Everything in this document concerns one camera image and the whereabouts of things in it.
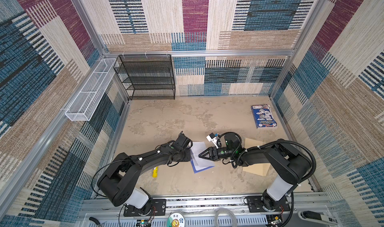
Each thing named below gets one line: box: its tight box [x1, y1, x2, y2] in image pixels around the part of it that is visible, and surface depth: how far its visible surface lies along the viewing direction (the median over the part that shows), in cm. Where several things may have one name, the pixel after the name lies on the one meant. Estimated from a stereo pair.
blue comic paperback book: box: [251, 104, 278, 129], surface depth 107 cm
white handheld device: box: [297, 210, 339, 226], surface depth 69 cm
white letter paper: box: [190, 141, 215, 171], surface depth 84 cm
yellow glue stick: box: [152, 166, 159, 178], surface depth 84 cm
